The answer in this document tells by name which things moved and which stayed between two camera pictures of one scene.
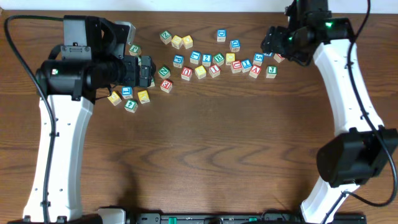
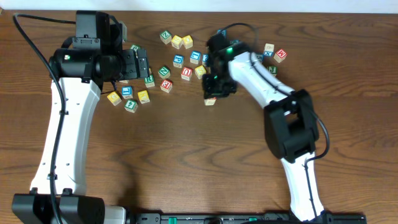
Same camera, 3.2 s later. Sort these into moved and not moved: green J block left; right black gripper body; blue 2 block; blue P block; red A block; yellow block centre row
Moved: red A block; right black gripper body
Not moved: green J block left; blue 2 block; blue P block; yellow block centre row
